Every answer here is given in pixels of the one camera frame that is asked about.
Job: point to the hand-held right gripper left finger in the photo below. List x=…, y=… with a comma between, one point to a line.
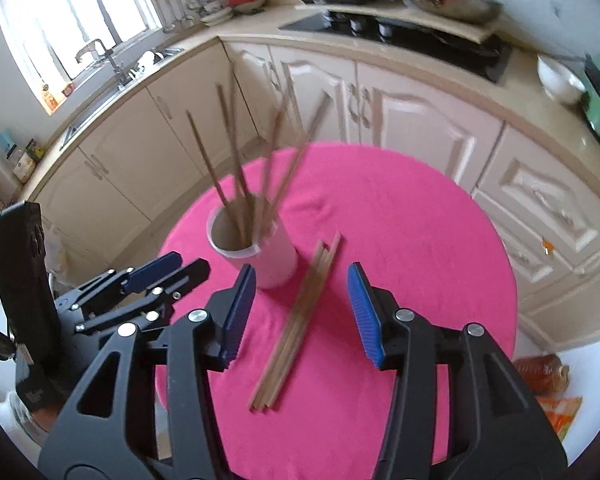
x=240, y=310

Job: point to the black gas hob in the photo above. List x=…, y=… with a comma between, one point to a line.
x=430, y=47

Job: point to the beige kitchen countertop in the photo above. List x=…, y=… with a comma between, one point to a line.
x=520, y=110

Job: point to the round table, pink cloth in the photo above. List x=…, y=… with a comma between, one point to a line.
x=405, y=220

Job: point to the small windowsill jar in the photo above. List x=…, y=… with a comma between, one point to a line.
x=68, y=89

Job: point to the white dish in sink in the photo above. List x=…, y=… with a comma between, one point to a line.
x=147, y=62

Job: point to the beige board under cookers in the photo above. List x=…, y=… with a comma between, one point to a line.
x=430, y=22

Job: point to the stack of white plates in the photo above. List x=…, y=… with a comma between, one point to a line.
x=217, y=16

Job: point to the kitchen window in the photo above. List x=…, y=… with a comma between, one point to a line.
x=80, y=5

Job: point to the pink cup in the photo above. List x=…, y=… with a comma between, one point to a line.
x=275, y=265

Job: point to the orange and green bag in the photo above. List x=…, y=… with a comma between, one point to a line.
x=560, y=417

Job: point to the small dark jar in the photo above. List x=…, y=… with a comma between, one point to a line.
x=36, y=150

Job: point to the white bowl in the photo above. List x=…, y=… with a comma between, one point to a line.
x=560, y=82

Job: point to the amber oil bottle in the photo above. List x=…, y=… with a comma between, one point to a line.
x=540, y=372

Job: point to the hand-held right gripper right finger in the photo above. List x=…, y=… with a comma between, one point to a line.
x=362, y=315

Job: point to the large clear jar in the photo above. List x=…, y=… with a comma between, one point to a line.
x=22, y=165

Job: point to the bundle of wooden chopsticks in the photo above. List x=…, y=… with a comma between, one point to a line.
x=300, y=320

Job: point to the blue topped container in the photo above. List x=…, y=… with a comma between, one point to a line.
x=4, y=140

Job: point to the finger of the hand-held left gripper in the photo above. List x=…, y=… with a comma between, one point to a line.
x=155, y=267
x=192, y=272

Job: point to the chrome sink faucet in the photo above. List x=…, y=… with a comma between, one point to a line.
x=107, y=57

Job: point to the orange windowsill bottle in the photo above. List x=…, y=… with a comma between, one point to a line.
x=51, y=99

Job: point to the single wooden chopstick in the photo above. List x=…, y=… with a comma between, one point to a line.
x=300, y=155
x=272, y=155
x=230, y=155
x=207, y=160
x=235, y=125

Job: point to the steel sink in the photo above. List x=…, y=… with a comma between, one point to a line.
x=130, y=80

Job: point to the cream lower kitchen cabinets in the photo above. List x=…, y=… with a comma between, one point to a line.
x=420, y=120

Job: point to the red bowl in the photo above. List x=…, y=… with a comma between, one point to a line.
x=247, y=0

